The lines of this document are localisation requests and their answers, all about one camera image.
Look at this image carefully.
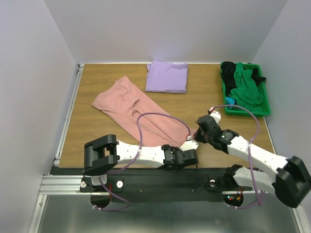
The purple t shirt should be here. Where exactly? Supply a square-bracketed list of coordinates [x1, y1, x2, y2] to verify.
[145, 60, 188, 94]

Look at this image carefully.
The pink printed t shirt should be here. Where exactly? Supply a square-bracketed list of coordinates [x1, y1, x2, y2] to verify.
[92, 76, 189, 147]

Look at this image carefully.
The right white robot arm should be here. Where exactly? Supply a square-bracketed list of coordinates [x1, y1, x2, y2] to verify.
[195, 115, 311, 208]

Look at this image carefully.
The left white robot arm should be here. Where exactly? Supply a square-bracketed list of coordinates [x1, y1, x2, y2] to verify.
[80, 134, 199, 191]

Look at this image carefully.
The blue garment in bin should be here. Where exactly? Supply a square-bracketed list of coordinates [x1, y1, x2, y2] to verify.
[225, 97, 236, 109]

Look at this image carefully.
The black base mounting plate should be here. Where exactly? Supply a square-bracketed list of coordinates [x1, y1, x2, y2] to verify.
[80, 167, 253, 203]

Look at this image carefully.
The green t shirt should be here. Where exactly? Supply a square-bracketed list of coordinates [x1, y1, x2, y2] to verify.
[229, 63, 264, 112]

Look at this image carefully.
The green plastic bin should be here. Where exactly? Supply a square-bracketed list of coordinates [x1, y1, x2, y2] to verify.
[220, 63, 271, 117]

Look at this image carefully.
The black t shirt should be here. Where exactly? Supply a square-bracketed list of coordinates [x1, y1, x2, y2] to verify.
[220, 61, 266, 91]

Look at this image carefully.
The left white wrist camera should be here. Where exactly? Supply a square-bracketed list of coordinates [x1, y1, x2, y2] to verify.
[180, 135, 199, 151]

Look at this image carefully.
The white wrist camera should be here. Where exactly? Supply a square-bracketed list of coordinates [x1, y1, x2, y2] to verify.
[180, 135, 199, 151]
[208, 107, 221, 124]

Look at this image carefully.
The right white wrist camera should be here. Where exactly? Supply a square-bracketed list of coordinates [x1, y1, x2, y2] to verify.
[208, 107, 221, 124]

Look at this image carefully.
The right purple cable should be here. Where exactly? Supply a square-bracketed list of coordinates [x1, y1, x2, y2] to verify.
[208, 105, 265, 209]

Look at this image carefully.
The right aluminium rail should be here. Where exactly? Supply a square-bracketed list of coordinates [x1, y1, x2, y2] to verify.
[222, 187, 311, 233]

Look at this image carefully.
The aluminium rail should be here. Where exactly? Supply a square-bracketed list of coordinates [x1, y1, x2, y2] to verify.
[38, 63, 90, 195]
[222, 187, 311, 233]

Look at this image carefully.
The left aluminium rail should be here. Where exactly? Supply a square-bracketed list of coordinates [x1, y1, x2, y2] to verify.
[38, 63, 90, 195]

